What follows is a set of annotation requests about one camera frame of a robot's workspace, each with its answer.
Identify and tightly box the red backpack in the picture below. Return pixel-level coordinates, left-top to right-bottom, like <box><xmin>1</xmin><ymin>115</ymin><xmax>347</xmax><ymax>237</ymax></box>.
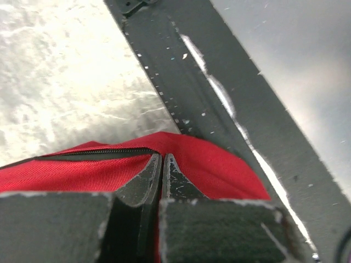
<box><xmin>0</xmin><ymin>131</ymin><xmax>272</xmax><ymax>263</ymax></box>

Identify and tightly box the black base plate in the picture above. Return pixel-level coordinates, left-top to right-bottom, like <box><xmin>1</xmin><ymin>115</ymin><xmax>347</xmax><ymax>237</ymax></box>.
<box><xmin>106</xmin><ymin>1</ymin><xmax>350</xmax><ymax>262</ymax></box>

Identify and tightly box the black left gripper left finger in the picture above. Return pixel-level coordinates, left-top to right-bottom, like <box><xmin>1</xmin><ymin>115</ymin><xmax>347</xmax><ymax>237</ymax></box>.
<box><xmin>1</xmin><ymin>153</ymin><xmax>162</xmax><ymax>262</ymax></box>

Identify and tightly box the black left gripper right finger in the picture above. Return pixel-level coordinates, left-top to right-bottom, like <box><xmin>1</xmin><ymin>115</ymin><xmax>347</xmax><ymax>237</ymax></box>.
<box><xmin>159</xmin><ymin>154</ymin><xmax>318</xmax><ymax>262</ymax></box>

